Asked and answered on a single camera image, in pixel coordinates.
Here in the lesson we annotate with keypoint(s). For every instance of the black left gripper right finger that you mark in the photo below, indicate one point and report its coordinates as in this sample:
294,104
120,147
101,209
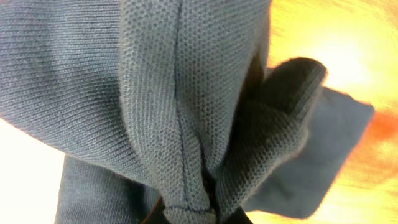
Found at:
237,217

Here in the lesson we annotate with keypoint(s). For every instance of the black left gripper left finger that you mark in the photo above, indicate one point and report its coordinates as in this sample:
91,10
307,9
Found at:
156,215

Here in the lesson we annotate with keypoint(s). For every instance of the blue t-shirt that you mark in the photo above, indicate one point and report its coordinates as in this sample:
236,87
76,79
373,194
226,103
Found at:
172,100

